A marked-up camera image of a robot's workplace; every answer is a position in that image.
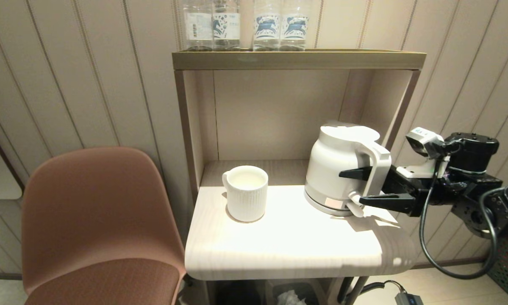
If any white electric kettle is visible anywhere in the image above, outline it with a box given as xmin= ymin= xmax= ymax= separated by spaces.
xmin=304 ymin=124 xmax=392 ymax=218

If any white round kettle base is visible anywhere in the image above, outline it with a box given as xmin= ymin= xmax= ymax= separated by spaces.
xmin=304 ymin=191 xmax=356 ymax=218

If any grey power adapter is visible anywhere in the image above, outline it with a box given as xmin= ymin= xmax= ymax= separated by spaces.
xmin=396 ymin=292 xmax=424 ymax=305

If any beige wooden shelf table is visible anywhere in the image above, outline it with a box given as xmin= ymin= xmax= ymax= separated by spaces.
xmin=172 ymin=49 xmax=427 ymax=305

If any white ribbed ceramic mug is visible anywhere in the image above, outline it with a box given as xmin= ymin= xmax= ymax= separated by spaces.
xmin=222 ymin=165 xmax=269 ymax=223

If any white crumpled tissue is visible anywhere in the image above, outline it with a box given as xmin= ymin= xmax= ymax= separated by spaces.
xmin=277 ymin=291 xmax=306 ymax=305

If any clear bottle blue deer label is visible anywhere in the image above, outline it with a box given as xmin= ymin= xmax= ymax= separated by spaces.
xmin=253 ymin=0 xmax=283 ymax=52
xmin=280 ymin=0 xmax=311 ymax=52

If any clear bottle blue dotted label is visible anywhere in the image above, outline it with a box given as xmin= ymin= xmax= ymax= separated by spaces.
xmin=212 ymin=0 xmax=241 ymax=51

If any clear bottle white text label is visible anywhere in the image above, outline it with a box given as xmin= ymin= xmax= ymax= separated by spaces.
xmin=183 ymin=0 xmax=214 ymax=52

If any pink plastic chair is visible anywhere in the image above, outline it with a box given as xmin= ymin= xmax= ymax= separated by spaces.
xmin=22 ymin=147 xmax=187 ymax=305

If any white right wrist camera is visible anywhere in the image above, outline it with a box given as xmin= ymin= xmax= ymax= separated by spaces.
xmin=397 ymin=127 xmax=450 ymax=179

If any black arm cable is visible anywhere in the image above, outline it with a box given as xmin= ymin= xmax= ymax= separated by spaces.
xmin=419 ymin=146 xmax=508 ymax=280

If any black floor cable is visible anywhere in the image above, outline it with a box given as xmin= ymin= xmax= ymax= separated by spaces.
xmin=339 ymin=280 xmax=407 ymax=305

